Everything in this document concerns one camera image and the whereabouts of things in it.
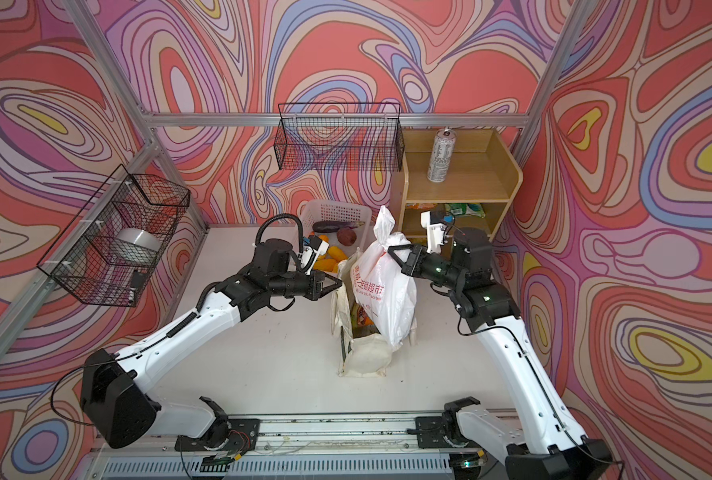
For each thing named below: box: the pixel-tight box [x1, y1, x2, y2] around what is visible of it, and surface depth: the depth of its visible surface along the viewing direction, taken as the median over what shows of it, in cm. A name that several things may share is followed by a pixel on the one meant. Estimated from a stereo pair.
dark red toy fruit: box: [336, 228, 357, 247], surface depth 112 cm
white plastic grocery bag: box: [351, 205, 418, 349], surface depth 64 cm
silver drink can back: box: [426, 128, 456, 183], surface depth 82 cm
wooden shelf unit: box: [390, 128, 524, 254], surface depth 90 cm
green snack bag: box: [445, 203, 486, 218], surface depth 101 cm
